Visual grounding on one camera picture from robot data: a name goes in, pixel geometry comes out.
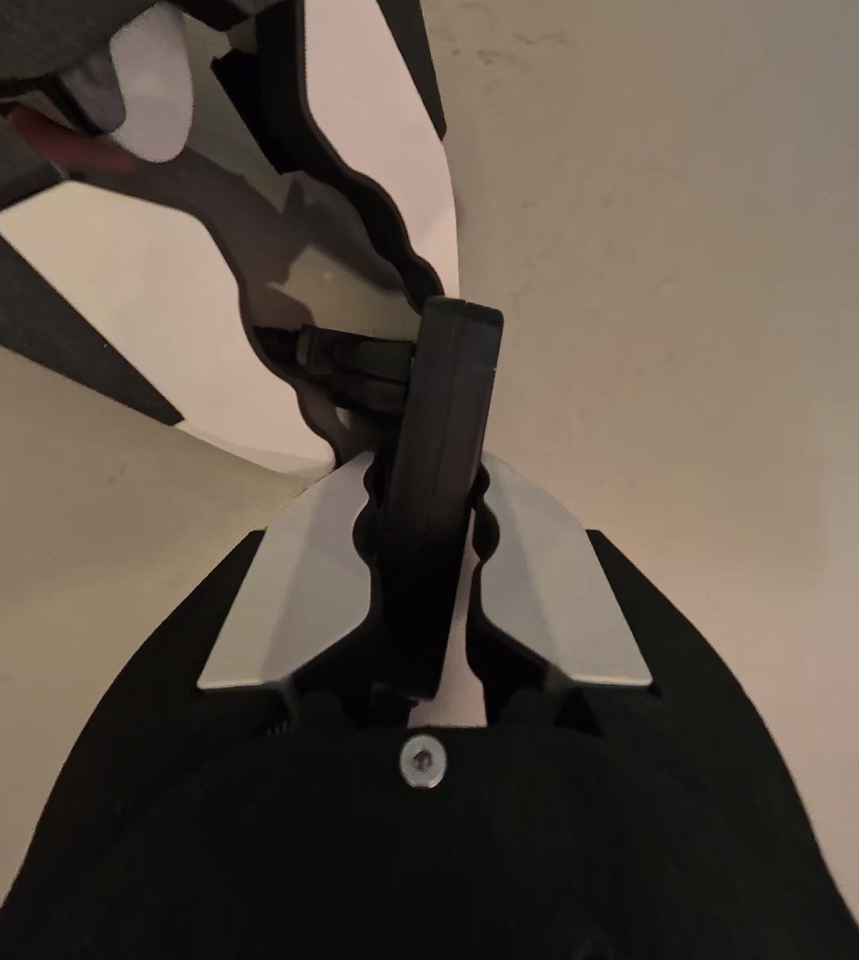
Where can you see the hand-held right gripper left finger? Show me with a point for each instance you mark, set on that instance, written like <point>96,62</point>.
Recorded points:
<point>302,600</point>

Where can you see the black power strip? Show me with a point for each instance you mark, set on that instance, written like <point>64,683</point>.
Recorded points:
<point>437,450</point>

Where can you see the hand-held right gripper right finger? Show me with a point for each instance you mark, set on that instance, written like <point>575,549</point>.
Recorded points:
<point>564,600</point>

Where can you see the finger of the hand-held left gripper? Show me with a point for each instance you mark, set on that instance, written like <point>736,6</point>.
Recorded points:
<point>137,315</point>
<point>422,195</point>

